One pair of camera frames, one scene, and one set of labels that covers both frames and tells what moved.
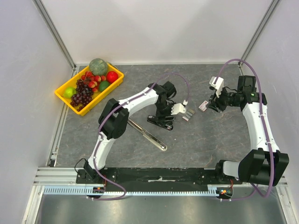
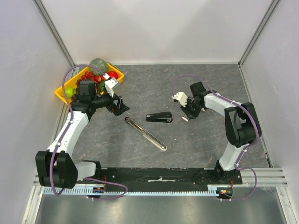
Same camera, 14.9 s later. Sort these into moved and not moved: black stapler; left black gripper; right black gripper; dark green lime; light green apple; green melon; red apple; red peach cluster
Moved: black stapler; left black gripper; right black gripper
Not moved: light green apple; green melon; dark green lime; red peach cluster; red apple
